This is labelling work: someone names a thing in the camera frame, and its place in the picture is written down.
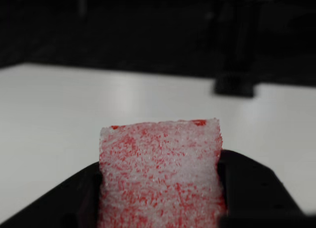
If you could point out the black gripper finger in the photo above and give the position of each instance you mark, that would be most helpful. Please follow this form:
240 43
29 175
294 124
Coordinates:
254 188
69 201

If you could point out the red white foam cube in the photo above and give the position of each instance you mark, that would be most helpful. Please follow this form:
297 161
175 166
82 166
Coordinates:
160 173

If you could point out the black stand base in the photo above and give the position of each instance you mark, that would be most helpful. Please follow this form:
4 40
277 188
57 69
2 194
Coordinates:
233 87

